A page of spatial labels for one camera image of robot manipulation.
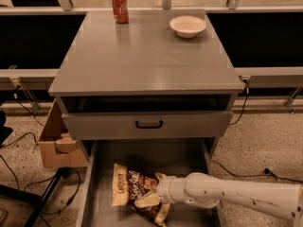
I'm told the cardboard box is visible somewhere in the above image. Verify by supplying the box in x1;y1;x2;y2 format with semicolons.
38;101;87;168

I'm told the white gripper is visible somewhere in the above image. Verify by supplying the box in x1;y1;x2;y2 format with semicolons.
134;172;188;208

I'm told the brown chip bag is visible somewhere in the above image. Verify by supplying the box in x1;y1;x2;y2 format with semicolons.
112;164;170;227

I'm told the grey drawer cabinet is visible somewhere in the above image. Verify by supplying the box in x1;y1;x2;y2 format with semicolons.
49;9;243;152

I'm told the black floor cable left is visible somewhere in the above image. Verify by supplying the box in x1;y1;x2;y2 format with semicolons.
0;85;82;227

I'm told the white paper bowl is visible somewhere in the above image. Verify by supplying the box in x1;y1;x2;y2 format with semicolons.
169;16;206;39

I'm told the black floor cable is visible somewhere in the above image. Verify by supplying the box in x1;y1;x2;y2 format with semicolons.
0;85;82;227
210;159;303;184

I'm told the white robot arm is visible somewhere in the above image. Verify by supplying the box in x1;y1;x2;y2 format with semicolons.
134;173;303;227

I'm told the grey open middle drawer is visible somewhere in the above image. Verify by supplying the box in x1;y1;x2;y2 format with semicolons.
76;140;211;227

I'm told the red soda can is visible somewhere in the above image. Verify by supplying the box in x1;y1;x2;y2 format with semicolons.
112;0;129;24

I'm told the black tripod stand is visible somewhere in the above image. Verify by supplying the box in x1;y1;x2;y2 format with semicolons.
0;167;71;227

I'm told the black floor cable right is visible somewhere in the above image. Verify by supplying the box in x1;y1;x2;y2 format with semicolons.
210;159;303;184

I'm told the grey top drawer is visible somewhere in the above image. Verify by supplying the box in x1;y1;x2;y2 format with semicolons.
62;111;232;140

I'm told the black drawer handle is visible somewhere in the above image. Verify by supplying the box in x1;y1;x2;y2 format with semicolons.
135;120;163;130

